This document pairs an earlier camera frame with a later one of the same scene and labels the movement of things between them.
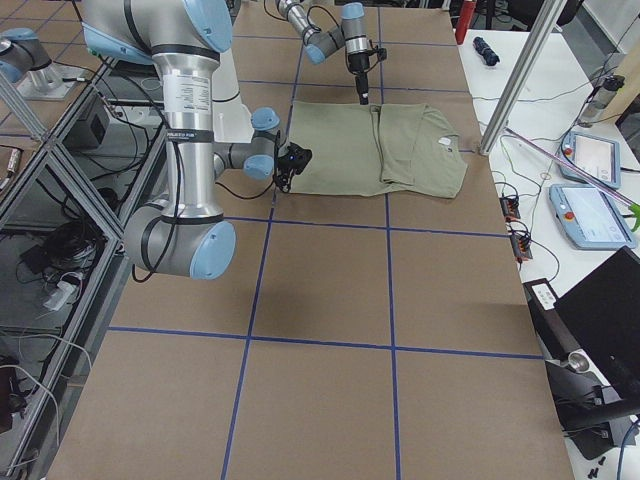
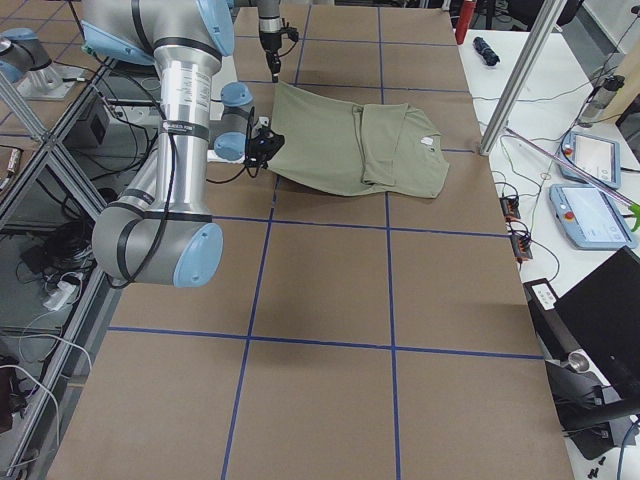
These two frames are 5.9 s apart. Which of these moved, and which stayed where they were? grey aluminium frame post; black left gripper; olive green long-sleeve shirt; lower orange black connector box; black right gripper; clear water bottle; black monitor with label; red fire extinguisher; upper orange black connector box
Moved: black right gripper; black left gripper; olive green long-sleeve shirt
Stayed: grey aluminium frame post; lower orange black connector box; upper orange black connector box; red fire extinguisher; black monitor with label; clear water bottle
